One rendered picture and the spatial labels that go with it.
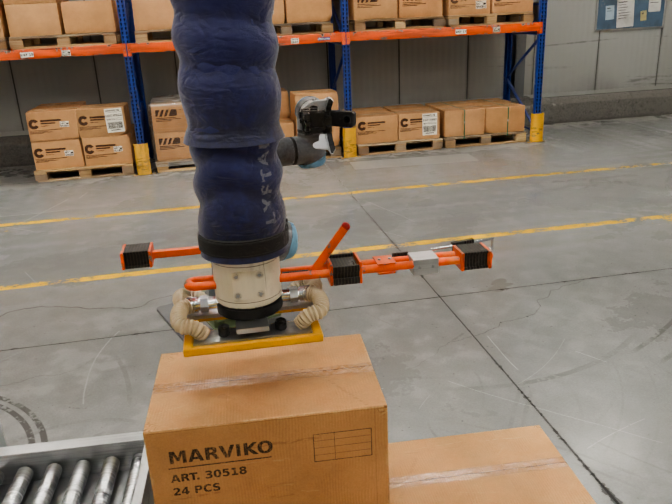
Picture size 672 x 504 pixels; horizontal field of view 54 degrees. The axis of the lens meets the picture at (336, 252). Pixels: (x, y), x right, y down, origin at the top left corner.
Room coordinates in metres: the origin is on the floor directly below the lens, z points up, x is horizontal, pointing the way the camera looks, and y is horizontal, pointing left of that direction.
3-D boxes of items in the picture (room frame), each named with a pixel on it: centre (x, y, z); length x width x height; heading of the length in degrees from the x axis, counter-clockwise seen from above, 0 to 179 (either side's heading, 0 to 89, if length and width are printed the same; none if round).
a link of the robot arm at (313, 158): (2.14, 0.07, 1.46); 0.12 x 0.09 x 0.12; 116
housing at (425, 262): (1.65, -0.23, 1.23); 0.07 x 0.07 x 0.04; 9
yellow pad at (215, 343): (1.49, 0.21, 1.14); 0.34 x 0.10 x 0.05; 99
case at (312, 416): (1.59, 0.21, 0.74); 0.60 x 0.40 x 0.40; 97
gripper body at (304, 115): (1.97, 0.04, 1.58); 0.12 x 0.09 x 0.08; 9
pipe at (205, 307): (1.58, 0.23, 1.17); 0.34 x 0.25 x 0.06; 99
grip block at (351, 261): (1.62, -0.02, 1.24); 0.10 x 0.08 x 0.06; 9
